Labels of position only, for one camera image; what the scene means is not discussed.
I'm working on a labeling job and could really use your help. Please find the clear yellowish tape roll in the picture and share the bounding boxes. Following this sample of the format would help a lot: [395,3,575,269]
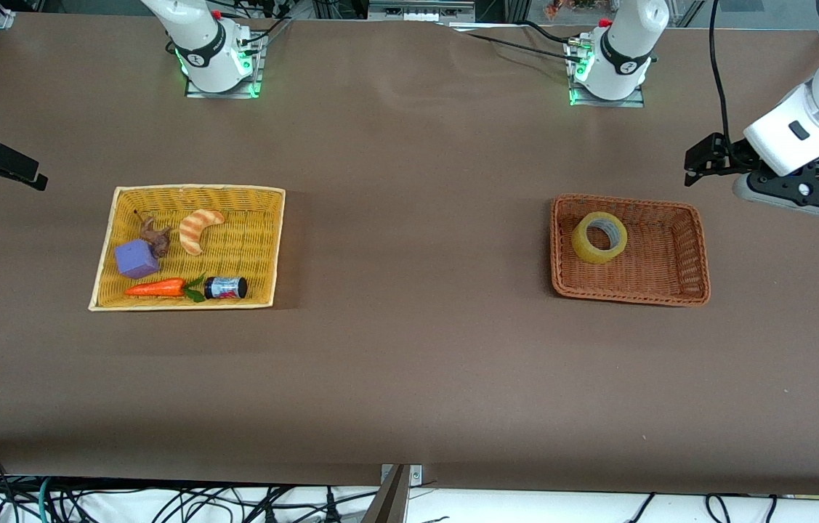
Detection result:
[571,211,629,265]

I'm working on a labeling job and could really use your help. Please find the brown wicker basket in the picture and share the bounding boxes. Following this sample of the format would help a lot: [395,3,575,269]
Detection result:
[549,192,711,307]

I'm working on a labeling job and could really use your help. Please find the purple cube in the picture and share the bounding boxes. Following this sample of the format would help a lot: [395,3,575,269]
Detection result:
[114,239,161,280]

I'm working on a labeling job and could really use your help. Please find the brown toy figure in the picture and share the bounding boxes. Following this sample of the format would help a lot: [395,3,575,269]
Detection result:
[134,211,173,258]

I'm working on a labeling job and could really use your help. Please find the orange toy carrot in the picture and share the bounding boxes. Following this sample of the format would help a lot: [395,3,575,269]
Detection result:
[124,275,208,304]

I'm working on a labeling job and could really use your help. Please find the striped toy croissant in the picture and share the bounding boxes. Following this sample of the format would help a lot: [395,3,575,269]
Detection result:
[178,208,226,256]

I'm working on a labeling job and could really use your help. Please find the orange background object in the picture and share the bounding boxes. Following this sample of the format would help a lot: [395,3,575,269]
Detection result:
[544,0,602,17]

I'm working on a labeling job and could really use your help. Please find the small jar black lid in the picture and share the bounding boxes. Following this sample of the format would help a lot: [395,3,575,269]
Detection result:
[203,275,249,301]

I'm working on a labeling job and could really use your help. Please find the yellow wicker basket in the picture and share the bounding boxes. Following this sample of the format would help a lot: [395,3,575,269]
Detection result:
[88,185,286,312]

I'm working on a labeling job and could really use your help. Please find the grey control box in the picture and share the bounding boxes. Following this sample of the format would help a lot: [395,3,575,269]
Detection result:
[368,0,477,23]

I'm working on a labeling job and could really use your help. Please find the grey metal beam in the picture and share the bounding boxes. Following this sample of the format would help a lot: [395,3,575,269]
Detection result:
[363,465,411,523]

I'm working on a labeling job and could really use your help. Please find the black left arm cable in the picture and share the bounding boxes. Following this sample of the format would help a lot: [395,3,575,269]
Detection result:
[709,0,734,146]

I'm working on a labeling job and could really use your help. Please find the short black table cable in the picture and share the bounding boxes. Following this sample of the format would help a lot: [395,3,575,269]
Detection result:
[517,20,573,46]

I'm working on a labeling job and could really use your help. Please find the long black table cable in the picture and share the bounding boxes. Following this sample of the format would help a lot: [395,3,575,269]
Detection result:
[461,31,576,62]

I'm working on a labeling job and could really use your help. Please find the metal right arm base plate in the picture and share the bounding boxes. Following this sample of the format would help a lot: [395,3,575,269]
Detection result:
[185,29,265,99]

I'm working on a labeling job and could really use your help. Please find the black base cable bundle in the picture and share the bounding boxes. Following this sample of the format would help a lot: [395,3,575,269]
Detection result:
[224,0,295,53]

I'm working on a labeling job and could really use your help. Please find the silver table edge bracket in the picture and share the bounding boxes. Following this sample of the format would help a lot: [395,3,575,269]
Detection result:
[380,463,423,487]

